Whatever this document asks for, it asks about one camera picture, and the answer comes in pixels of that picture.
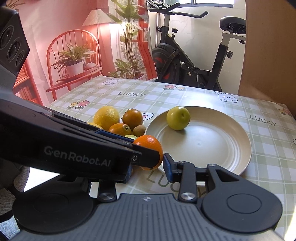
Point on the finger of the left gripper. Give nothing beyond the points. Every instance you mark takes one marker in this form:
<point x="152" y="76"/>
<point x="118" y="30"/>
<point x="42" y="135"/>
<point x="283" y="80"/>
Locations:
<point x="113" y="138"/>
<point x="82" y="141"/>

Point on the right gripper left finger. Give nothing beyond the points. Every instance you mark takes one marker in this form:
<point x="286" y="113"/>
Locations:
<point x="109" y="177"/>

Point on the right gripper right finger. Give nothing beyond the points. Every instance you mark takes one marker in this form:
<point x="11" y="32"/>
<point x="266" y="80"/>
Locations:
<point x="187" y="175"/>

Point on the green apple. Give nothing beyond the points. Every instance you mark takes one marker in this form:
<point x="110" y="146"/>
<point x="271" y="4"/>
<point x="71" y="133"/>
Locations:
<point x="178" y="118"/>
<point x="131" y="136"/>

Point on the yellow lemon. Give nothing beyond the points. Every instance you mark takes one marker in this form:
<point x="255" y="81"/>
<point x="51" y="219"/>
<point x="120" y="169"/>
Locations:
<point x="106" y="117"/>
<point x="96" y="125"/>

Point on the gloved hand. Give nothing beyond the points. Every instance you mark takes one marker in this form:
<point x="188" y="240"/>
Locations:
<point x="13" y="181"/>

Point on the small brown kiwi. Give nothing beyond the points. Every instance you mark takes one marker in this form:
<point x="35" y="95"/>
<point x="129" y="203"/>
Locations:
<point x="139" y="130"/>

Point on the dark orange tangerine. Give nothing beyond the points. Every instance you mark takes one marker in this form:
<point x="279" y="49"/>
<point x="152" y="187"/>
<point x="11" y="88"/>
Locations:
<point x="132" y="118"/>

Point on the cream round plate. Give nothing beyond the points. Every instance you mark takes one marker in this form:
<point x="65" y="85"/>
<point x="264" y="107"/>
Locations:
<point x="211" y="137"/>

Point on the black exercise bike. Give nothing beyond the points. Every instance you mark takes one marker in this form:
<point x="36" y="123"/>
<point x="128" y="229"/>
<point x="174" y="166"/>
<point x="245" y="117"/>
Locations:
<point x="199" y="50"/>

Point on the red room backdrop poster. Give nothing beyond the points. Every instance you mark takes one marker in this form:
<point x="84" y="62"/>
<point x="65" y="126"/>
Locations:
<point x="51" y="47"/>

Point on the wooden panel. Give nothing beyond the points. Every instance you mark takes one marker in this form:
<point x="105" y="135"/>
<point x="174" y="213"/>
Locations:
<point x="269" y="61"/>

